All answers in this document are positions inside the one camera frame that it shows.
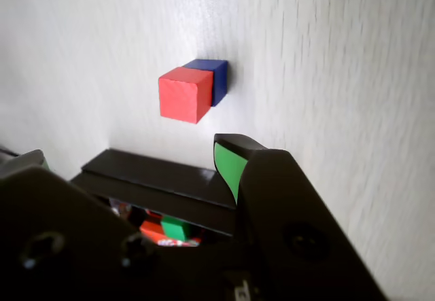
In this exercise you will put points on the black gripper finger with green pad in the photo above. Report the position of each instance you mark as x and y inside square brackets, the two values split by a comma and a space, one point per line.
[68, 246]
[289, 206]

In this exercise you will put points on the red wooden cube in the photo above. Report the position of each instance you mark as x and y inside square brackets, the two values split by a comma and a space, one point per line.
[180, 97]

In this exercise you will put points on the green wooden cube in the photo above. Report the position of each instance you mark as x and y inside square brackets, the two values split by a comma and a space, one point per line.
[175, 228]

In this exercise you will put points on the blue wooden cube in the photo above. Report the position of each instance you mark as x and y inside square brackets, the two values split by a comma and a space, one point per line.
[220, 80]

